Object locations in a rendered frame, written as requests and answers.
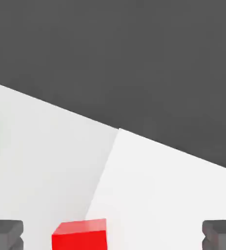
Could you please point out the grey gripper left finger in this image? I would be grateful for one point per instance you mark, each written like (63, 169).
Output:
(5, 234)

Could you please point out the small red cube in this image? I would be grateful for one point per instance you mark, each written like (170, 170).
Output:
(79, 237)

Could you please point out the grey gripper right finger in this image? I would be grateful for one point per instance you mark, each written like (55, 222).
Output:
(220, 235)

